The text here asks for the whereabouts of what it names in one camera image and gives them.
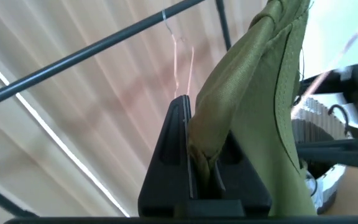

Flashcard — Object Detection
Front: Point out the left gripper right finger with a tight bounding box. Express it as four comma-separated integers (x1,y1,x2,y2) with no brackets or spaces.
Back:
209,130,273,218

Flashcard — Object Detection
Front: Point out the black clothes rack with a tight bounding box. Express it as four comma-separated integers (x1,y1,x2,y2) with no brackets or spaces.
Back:
0,0,358,219

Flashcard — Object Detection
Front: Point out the green printed shirt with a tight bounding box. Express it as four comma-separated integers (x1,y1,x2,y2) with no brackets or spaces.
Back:
186,0,318,217

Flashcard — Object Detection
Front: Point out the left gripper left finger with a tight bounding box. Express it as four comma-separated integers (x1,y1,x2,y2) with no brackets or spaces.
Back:
137,94,196,218

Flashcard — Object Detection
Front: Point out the pink clothes hanger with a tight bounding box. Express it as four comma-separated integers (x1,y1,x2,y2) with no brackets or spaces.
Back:
161,9,196,99
290,11,358,116

